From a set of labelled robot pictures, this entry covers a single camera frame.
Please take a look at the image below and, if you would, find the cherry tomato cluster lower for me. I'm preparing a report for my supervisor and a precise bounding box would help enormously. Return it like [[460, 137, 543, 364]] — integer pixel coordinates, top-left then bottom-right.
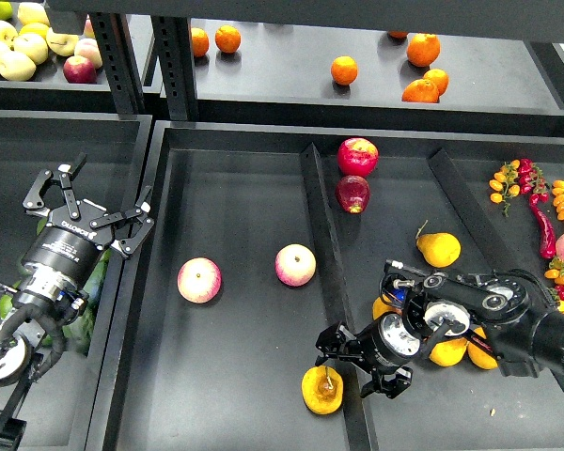
[[544, 257, 564, 313]]

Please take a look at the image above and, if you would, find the pink apple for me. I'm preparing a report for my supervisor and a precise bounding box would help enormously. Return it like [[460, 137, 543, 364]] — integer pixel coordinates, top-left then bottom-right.
[[274, 243, 316, 288], [177, 257, 222, 303]]

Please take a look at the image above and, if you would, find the black shelf post right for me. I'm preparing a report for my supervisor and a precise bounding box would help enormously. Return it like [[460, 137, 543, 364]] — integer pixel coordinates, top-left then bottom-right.
[[150, 16, 199, 122]]

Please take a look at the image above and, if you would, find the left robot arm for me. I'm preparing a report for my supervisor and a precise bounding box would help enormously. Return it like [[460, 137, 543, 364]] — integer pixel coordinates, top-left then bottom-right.
[[0, 153, 154, 450]]

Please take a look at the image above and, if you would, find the yellow apple front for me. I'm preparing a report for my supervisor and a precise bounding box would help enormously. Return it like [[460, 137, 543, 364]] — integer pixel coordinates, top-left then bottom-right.
[[0, 51, 37, 82]]

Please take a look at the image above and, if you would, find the large orange upper right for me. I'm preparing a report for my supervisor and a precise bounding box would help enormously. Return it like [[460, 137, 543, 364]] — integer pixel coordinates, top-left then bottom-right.
[[406, 33, 441, 68]]

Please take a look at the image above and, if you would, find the red chili pepper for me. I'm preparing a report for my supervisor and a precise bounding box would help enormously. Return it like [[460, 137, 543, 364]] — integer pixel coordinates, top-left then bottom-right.
[[529, 194, 556, 259]]

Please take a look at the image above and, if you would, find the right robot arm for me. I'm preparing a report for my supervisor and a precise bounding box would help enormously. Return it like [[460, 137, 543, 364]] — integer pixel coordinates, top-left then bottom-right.
[[316, 260, 564, 398]]

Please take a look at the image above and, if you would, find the black tray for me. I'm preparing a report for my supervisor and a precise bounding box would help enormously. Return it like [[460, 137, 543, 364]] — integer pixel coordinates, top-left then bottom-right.
[[0, 111, 150, 450], [88, 122, 564, 450]]

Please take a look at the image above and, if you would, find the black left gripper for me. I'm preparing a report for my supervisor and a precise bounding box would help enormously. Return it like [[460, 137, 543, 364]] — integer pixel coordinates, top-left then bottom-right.
[[22, 152, 154, 288]]

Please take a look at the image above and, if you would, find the orange behind right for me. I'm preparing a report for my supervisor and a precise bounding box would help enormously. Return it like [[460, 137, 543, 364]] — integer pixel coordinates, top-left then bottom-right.
[[423, 68, 449, 96]]

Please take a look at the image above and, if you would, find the cherry tomato cluster upper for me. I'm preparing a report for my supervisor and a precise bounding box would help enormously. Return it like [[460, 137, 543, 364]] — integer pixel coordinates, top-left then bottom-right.
[[488, 158, 550, 217]]

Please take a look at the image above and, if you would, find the black shelf post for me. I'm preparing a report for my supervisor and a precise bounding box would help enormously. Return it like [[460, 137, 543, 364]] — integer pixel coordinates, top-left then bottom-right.
[[89, 12, 145, 115], [150, 16, 199, 122]]

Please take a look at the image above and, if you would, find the pink apple right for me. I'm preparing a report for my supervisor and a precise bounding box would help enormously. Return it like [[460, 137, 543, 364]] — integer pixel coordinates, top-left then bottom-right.
[[274, 243, 316, 288]]

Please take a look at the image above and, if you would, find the black centre tray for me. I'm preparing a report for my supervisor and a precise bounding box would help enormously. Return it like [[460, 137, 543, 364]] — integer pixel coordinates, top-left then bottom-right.
[[88, 122, 564, 450]]

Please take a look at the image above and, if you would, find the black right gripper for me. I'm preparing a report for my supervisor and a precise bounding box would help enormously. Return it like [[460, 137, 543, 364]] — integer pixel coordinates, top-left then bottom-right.
[[315, 312, 421, 398]]

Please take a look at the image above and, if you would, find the dark green avocado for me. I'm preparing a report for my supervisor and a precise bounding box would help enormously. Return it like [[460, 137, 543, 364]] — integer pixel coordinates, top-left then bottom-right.
[[84, 261, 108, 312]]

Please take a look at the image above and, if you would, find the pink apple left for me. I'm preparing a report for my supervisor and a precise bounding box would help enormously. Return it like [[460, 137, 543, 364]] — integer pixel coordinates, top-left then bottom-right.
[[177, 257, 222, 303]]

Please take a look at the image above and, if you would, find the orange front right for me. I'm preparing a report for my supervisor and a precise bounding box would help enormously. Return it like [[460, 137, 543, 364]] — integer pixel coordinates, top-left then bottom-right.
[[401, 78, 440, 103]]

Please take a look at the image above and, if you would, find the bright red apple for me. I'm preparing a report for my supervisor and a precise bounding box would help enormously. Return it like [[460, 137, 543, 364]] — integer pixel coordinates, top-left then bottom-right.
[[337, 137, 379, 178]]

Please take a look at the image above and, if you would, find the black shelf post left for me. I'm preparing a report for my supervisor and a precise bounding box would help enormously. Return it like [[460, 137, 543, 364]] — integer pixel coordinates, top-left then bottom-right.
[[89, 12, 145, 115]]

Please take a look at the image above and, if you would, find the orange far left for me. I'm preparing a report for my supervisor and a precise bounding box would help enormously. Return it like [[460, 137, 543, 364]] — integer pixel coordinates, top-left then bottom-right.
[[191, 27, 210, 58]]

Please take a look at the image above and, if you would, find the yellow pear with brown end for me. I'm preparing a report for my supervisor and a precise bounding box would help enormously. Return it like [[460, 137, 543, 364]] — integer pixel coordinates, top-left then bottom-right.
[[372, 297, 401, 319]]

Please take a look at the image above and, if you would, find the green avocado middle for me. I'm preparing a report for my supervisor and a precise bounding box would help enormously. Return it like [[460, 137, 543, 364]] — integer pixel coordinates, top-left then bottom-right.
[[63, 309, 95, 356]]

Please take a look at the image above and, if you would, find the black left tray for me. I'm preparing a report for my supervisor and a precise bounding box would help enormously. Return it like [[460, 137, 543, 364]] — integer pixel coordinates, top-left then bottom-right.
[[0, 111, 150, 450]]

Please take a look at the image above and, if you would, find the dark red apple on shelf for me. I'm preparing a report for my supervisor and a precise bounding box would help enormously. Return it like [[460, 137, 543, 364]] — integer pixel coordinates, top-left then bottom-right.
[[63, 55, 97, 84]]

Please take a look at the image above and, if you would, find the orange middle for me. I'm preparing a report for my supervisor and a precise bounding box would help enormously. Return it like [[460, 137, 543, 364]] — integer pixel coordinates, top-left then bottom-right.
[[330, 55, 358, 86]]

